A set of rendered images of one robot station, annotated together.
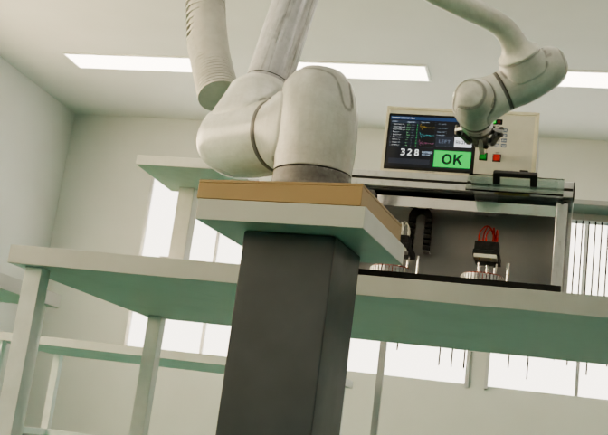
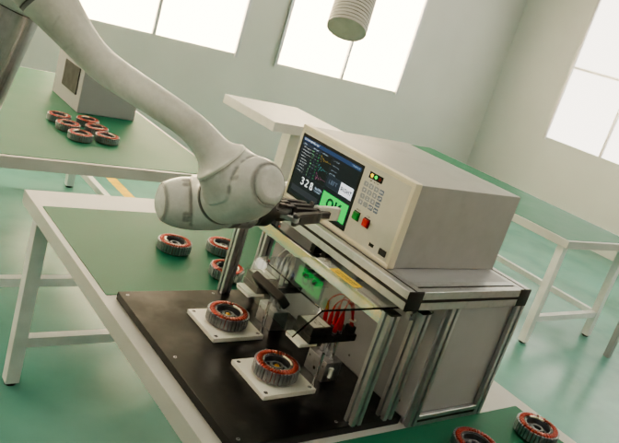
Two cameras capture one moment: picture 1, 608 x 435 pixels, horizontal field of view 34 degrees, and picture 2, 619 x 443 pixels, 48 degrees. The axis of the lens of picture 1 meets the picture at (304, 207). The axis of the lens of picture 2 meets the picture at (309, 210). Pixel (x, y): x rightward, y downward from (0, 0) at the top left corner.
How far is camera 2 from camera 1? 2.27 m
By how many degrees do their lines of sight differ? 45
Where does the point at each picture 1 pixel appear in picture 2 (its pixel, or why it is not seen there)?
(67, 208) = (529, 16)
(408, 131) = (311, 159)
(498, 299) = (179, 427)
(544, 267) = not seen: hidden behind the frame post
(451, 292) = (158, 394)
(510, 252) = not seen: hidden behind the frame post
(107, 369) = (528, 150)
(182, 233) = (280, 159)
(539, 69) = (220, 194)
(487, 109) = (179, 224)
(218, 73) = (342, 8)
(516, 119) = (394, 183)
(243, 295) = not seen: outside the picture
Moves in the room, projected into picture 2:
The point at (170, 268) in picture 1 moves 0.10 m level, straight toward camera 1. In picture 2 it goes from (63, 254) to (33, 259)
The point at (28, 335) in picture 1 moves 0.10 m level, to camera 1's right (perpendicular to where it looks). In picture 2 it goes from (29, 261) to (44, 273)
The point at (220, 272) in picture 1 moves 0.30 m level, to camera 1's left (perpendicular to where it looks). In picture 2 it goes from (76, 274) to (22, 231)
